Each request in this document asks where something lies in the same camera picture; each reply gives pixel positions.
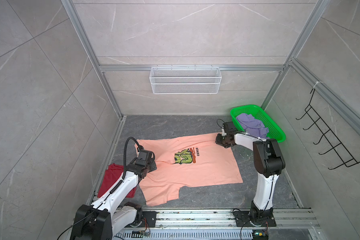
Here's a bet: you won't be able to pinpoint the salmon pink t shirt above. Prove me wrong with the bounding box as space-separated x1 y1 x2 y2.
138 133 243 207

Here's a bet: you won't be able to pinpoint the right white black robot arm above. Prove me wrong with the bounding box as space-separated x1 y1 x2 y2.
216 133 286 227

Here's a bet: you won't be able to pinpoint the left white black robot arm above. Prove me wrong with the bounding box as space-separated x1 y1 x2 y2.
70 150 157 240

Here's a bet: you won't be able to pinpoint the purple t shirt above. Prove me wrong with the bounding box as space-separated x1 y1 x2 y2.
236 113 269 139

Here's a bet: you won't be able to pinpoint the folded dark red t shirt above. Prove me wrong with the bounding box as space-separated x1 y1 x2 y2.
98 164 124 198

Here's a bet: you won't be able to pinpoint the green plastic laundry basket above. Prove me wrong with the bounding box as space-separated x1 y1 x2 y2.
230 105 286 143

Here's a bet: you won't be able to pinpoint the left black corrugated cable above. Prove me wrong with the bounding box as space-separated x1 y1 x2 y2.
122 137 142 181

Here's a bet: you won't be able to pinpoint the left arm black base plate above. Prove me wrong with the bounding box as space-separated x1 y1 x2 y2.
131 211 158 228

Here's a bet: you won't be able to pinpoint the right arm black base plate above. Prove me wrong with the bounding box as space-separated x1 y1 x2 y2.
232 209 277 227

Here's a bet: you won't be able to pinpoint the white wire mesh shelf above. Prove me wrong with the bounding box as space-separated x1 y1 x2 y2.
150 67 222 95

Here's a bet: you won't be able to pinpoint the aluminium rail base frame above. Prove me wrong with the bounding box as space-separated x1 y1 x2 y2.
112 209 326 240

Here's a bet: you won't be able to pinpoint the black wire hook rack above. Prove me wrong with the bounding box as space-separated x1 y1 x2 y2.
296 89 360 170

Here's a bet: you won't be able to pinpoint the aluminium frame profiles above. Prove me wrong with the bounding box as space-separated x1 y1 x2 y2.
60 0 360 145

